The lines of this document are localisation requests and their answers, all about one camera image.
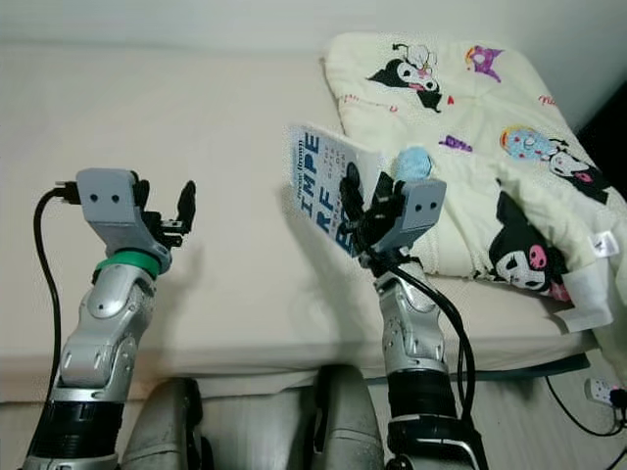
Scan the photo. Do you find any left robot leg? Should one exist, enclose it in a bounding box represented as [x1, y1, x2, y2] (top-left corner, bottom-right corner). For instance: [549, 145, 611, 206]
[122, 376, 208, 470]

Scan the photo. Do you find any white book with blue letters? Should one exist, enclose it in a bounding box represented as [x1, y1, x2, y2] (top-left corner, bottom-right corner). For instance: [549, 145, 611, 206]
[289, 122, 389, 261]

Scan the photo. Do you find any robot leg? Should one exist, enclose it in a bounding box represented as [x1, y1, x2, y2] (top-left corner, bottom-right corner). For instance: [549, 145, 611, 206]
[312, 364, 385, 470]
[122, 376, 208, 470]

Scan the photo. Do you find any right robot leg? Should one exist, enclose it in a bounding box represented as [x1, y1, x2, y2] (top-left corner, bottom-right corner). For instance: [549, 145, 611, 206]
[312, 364, 385, 470]

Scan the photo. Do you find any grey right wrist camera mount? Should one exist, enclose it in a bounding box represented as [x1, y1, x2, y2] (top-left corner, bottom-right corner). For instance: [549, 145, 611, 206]
[382, 176, 448, 256]

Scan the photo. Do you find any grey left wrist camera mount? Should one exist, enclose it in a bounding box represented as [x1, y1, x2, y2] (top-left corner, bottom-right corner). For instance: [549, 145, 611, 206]
[75, 168, 172, 274]

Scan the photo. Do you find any black floor cable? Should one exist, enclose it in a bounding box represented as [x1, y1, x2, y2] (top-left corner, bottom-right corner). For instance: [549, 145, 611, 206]
[544, 377, 627, 439]

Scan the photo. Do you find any black cabinet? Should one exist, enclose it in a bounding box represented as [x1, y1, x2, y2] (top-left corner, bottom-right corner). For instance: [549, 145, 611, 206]
[580, 93, 627, 187]

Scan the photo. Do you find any cream bed mattress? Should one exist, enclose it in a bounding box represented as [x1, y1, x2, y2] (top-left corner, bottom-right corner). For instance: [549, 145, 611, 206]
[0, 44, 618, 403]

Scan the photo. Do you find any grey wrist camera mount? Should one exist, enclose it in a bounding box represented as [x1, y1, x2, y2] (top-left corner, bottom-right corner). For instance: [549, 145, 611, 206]
[75, 168, 172, 274]
[382, 176, 448, 256]

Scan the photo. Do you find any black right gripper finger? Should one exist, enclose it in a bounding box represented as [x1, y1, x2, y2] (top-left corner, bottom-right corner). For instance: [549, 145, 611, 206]
[338, 162, 365, 231]

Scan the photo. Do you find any cream cartoon print comforter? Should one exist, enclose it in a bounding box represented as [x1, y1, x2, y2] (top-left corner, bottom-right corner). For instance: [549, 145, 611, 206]
[323, 32, 627, 335]

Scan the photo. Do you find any dark bed frame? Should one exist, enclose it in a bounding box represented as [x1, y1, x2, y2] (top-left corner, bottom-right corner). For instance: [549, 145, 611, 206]
[500, 352, 595, 379]

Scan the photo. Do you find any white power strip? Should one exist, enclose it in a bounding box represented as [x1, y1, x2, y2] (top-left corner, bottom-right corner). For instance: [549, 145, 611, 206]
[586, 377, 627, 405]

